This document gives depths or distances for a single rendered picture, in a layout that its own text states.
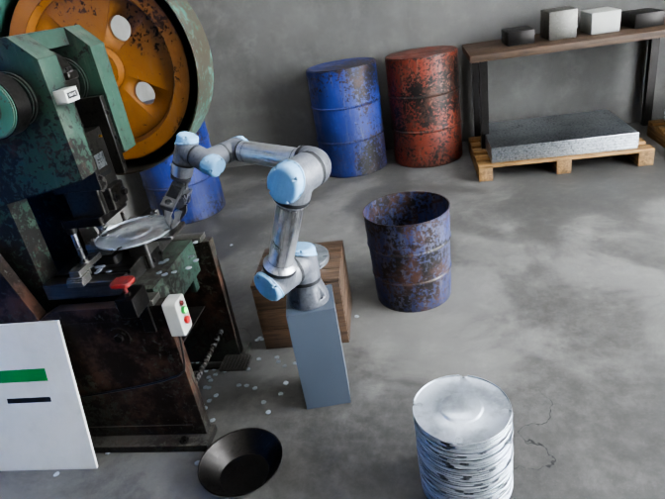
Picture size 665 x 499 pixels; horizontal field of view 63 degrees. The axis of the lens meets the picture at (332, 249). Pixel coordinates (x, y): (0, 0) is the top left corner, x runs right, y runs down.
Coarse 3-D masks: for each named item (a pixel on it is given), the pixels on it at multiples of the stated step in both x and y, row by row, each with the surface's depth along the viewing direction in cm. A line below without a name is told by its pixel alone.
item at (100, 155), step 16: (96, 128) 191; (96, 144) 190; (96, 160) 189; (112, 176) 198; (80, 192) 189; (96, 192) 188; (112, 192) 192; (80, 208) 192; (96, 208) 191; (112, 208) 193
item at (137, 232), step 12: (144, 216) 215; (156, 216) 214; (120, 228) 209; (132, 228) 205; (144, 228) 203; (156, 228) 203; (168, 228) 201; (96, 240) 201; (108, 240) 200; (120, 240) 198; (132, 240) 196; (144, 240) 194
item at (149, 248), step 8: (184, 224) 205; (168, 232) 198; (176, 232) 198; (160, 240) 195; (168, 240) 194; (136, 248) 200; (144, 248) 200; (152, 248) 204; (144, 256) 201; (152, 256) 203; (160, 256) 209; (152, 264) 203
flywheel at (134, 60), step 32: (32, 0) 201; (64, 0) 203; (96, 0) 201; (128, 0) 200; (160, 0) 200; (32, 32) 209; (96, 32) 207; (160, 32) 200; (128, 64) 211; (160, 64) 209; (192, 64) 209; (128, 96) 217; (160, 96) 215; (192, 96) 214; (160, 128) 218
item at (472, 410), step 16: (432, 384) 175; (448, 384) 173; (464, 384) 172; (480, 384) 171; (416, 400) 169; (432, 400) 168; (448, 400) 166; (464, 400) 165; (480, 400) 165; (496, 400) 164; (416, 416) 163; (432, 416) 162; (448, 416) 161; (464, 416) 160; (480, 416) 159; (496, 416) 159; (432, 432) 157; (448, 432) 156; (464, 432) 155; (480, 432) 154; (496, 432) 153
